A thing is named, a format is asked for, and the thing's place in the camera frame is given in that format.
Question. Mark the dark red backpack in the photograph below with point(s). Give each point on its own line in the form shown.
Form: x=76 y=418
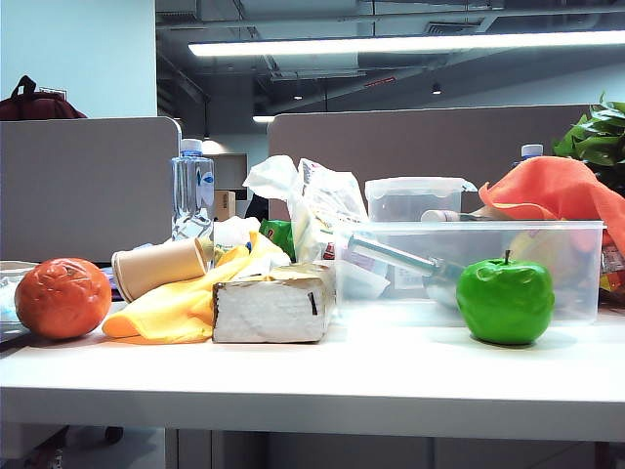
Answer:
x=36 y=106

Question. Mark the white cylindrical roll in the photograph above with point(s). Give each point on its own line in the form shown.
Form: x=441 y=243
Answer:
x=439 y=215

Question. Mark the metal ice scoop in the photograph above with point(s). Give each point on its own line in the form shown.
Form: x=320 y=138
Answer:
x=439 y=283

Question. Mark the clear plastic wrapped pack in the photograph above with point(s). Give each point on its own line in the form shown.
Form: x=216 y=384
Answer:
x=7 y=293

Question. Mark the white plastic snack bag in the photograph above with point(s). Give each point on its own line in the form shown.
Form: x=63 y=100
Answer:
x=322 y=205

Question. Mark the orange toy fruit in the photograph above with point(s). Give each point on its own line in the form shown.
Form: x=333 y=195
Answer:
x=63 y=299

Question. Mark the green potted plant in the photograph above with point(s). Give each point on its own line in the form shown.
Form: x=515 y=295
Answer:
x=598 y=139

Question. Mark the green toy apple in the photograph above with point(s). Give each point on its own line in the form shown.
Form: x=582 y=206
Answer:
x=505 y=303

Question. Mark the orange cloth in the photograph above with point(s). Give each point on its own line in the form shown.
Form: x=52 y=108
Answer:
x=549 y=188

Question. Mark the grey desk partition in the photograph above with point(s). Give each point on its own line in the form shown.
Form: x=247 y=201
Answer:
x=83 y=185

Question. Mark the long ceiling light strip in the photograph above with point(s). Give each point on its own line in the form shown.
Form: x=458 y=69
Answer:
x=415 y=43

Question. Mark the crumpled white plastic bag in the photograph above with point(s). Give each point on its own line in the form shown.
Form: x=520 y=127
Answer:
x=235 y=230

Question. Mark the small lidded plastic container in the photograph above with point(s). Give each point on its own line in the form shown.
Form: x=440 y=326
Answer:
x=415 y=198

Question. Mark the water bottle white cap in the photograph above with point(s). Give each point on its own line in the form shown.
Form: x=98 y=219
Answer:
x=532 y=150

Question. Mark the beige paper cup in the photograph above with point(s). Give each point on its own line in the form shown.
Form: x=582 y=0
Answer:
x=158 y=266

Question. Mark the colourful snack packet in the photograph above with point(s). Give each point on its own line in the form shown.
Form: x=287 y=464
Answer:
x=614 y=273

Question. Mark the yellow cloth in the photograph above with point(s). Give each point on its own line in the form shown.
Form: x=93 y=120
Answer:
x=168 y=309

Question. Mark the large transparent plastic box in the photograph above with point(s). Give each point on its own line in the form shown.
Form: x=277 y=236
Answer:
x=420 y=312

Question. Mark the white tissue box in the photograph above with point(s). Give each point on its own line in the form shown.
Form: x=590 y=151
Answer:
x=266 y=310

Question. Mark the brown desk partition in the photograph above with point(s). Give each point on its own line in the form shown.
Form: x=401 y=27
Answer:
x=415 y=141

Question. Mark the brown cardboard box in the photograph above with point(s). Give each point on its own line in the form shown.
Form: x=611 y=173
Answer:
x=225 y=205

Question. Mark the clear water bottle blue label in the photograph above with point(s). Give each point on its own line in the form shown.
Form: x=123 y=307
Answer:
x=191 y=195

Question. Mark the green snack packet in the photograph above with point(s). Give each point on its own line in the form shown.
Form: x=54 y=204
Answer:
x=277 y=235

